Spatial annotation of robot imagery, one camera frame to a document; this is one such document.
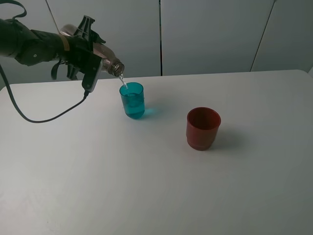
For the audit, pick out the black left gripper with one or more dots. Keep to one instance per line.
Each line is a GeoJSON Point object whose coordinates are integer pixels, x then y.
{"type": "Point", "coordinates": [80, 47]}

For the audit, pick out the clear plastic water bottle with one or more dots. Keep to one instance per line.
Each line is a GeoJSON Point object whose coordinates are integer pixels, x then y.
{"type": "Point", "coordinates": [111, 64]}

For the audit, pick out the teal translucent plastic cup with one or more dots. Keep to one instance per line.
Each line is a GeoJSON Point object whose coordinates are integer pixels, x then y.
{"type": "Point", "coordinates": [132, 96]}

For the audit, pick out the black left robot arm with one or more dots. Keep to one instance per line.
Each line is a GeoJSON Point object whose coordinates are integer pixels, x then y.
{"type": "Point", "coordinates": [30, 47]}

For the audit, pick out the red plastic cup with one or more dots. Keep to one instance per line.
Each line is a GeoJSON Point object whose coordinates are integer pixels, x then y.
{"type": "Point", "coordinates": [202, 127]}

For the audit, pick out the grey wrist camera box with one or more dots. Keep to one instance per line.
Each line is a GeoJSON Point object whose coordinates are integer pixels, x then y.
{"type": "Point", "coordinates": [92, 69]}

